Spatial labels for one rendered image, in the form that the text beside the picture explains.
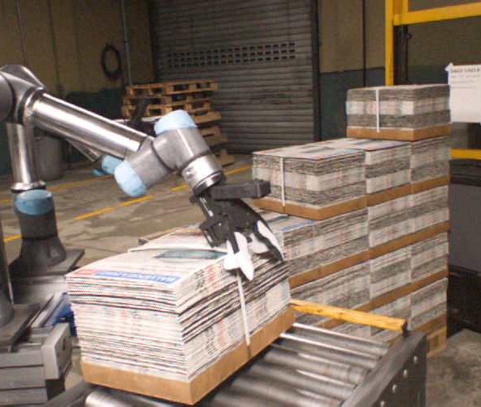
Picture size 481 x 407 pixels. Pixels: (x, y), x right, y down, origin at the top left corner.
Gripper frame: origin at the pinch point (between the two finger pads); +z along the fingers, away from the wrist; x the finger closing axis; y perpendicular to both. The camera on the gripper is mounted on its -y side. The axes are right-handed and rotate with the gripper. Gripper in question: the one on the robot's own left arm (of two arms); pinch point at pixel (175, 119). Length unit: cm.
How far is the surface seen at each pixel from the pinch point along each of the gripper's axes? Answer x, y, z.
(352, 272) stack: 39, 61, 59
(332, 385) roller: 132, 26, -19
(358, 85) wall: -491, 80, 479
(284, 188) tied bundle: 20, 28, 38
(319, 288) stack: 43, 62, 40
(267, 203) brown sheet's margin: 12, 36, 35
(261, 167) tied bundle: 5.9, 22.1, 34.6
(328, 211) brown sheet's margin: 38, 33, 46
